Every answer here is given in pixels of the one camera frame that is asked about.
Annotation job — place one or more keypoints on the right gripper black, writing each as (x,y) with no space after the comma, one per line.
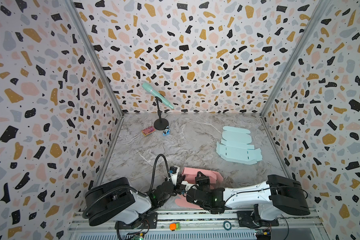
(202,182)

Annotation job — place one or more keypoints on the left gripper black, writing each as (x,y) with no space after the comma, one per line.
(178,181)

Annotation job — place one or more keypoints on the pink paper box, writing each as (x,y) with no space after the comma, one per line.
(187,177)

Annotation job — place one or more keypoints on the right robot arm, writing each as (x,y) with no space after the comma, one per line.
(276,196)

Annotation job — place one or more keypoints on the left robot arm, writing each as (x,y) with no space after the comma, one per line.
(119,201)

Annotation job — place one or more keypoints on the mint flat paper box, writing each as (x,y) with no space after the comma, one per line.
(236,146)

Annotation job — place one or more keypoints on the small pink card box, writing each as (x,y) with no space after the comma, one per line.
(148,131)

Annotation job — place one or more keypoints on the orange button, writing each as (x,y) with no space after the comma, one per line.
(175,226)

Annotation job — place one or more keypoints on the small blue toy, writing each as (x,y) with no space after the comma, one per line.
(166,131)

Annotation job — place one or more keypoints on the black microphone stand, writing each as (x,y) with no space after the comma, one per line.
(160,124)

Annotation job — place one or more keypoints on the mint green microphone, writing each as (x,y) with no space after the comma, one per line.
(155,93)

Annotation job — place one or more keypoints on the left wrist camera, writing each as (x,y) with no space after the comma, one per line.
(174,172)

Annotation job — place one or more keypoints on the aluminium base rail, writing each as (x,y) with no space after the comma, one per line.
(201,225)

